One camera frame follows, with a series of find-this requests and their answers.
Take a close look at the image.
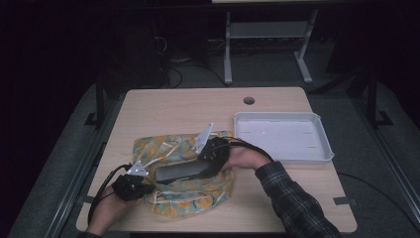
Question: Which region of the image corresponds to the metal floor rail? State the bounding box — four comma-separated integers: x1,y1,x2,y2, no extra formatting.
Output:
350,97,420,216
43,95,120,238

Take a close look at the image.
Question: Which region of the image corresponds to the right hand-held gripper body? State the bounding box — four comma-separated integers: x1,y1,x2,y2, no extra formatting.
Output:
194,122,233,179

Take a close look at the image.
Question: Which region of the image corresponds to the person's left hand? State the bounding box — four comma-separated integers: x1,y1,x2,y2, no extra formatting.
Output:
86,188,139,237

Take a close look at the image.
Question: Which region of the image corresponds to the gray table edge bracket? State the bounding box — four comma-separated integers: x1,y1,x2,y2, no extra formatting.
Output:
332,195,359,206
78,194,99,205

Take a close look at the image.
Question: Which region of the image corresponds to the orange fruit print shopping bag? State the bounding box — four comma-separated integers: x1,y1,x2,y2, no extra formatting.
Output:
132,129,236,221

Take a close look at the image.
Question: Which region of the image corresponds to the person's right hand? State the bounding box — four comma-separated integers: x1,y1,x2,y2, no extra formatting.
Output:
225,146,272,172

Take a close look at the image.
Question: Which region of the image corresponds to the right hand-held gripper black cable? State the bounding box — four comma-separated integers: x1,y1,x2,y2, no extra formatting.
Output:
227,136,275,163

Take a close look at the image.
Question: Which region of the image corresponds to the black metal stand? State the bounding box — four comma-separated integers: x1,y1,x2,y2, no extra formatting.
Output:
83,73,107,131
366,68,394,131

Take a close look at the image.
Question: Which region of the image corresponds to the curved black floor cable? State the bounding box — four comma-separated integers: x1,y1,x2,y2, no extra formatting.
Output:
166,63,229,88

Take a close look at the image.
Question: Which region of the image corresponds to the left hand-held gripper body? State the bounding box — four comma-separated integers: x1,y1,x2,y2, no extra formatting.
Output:
112,160,157,201

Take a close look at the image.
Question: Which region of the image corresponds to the white plastic tray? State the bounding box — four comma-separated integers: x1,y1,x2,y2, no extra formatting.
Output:
232,111,336,166

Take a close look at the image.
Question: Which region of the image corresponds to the white metal desk frame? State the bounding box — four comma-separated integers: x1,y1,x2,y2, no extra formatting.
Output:
222,9,320,85

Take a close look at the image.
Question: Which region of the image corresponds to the long black floor cable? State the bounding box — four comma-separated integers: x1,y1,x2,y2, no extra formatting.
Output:
336,172,420,232

